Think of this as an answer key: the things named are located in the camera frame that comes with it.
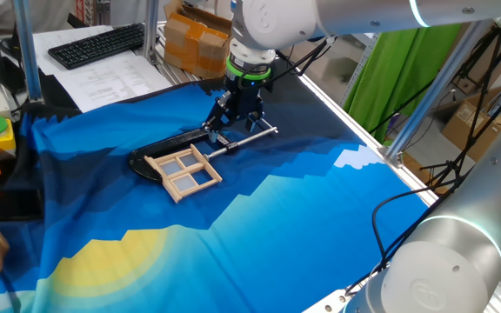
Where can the person in white shirt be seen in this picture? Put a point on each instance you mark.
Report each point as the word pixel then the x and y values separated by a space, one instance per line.
pixel 37 13

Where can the taped cardboard box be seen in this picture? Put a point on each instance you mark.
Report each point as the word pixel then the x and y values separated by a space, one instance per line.
pixel 194 48

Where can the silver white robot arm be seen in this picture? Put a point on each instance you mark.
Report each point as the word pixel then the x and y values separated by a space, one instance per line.
pixel 363 13

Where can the aluminium table edge rail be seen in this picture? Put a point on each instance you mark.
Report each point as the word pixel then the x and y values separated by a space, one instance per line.
pixel 363 139

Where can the black tripod stand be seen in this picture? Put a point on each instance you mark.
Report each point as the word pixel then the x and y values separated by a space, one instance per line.
pixel 452 167

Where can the white metal shelf rack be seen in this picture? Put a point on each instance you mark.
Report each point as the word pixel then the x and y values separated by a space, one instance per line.
pixel 365 56

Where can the open cardboard box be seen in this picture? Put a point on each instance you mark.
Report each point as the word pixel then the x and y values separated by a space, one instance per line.
pixel 463 117

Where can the black computer keyboard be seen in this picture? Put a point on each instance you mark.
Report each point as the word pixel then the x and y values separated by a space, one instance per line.
pixel 98 45

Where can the white printed paper sheets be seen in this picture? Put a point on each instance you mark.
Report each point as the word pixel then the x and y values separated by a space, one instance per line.
pixel 111 82

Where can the black glossy flat panel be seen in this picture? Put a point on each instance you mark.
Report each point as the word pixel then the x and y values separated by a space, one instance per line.
pixel 7 205

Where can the green fabric curtain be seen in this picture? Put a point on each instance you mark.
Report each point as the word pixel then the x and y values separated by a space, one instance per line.
pixel 398 74

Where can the wooden miniature sliding window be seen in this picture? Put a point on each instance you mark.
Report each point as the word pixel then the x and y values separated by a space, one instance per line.
pixel 184 171

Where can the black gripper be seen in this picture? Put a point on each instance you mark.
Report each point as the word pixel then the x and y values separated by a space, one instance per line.
pixel 242 101

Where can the aluminium frame post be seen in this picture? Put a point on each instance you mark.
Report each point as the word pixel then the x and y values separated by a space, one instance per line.
pixel 442 87
pixel 26 48
pixel 150 26

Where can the black iron C-clamp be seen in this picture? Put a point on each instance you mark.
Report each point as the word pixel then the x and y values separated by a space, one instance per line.
pixel 168 143

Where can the blue cloth with sun print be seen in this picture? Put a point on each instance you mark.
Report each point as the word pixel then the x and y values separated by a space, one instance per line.
pixel 276 239

